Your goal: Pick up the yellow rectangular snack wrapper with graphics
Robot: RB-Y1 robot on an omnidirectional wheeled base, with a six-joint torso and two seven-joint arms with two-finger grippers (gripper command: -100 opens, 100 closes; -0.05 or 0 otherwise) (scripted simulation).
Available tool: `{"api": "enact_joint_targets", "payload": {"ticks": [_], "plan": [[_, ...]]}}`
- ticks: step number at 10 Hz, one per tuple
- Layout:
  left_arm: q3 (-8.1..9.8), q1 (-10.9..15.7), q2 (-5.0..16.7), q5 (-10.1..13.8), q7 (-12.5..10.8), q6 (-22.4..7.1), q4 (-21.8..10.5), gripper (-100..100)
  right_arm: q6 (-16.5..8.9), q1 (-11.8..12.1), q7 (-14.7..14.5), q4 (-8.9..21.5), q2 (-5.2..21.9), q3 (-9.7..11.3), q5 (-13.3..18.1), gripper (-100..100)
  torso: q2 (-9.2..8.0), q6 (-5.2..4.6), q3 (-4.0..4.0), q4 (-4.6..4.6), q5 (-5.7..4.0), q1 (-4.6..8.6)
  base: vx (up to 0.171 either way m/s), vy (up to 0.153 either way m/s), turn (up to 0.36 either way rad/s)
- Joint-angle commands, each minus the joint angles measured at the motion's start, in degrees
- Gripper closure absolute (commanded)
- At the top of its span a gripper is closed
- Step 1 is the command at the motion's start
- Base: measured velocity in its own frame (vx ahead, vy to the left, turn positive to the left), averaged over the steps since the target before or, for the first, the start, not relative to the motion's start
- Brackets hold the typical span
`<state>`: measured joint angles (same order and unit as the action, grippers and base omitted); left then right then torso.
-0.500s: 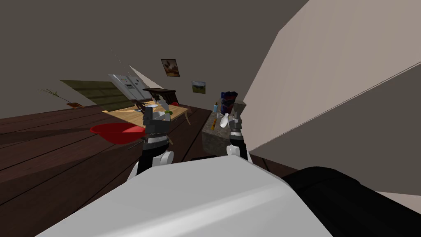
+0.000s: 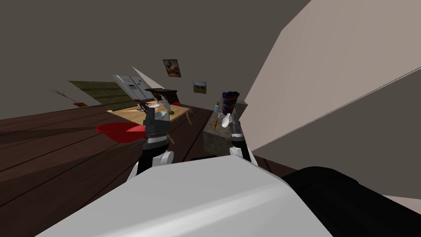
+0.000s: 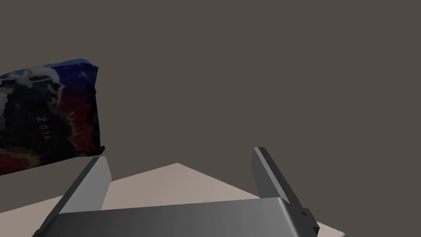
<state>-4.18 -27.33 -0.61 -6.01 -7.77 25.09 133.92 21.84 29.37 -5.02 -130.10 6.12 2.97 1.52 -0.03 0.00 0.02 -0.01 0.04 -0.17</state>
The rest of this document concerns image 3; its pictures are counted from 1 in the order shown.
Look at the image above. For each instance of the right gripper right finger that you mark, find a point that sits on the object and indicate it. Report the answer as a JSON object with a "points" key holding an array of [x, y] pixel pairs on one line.
{"points": [[268, 177]]}

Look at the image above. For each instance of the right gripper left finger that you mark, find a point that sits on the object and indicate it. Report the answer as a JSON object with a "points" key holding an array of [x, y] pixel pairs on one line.
{"points": [[86, 188]]}

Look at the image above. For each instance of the blue red black picture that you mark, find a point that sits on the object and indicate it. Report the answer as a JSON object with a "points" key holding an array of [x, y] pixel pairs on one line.
{"points": [[49, 115]]}

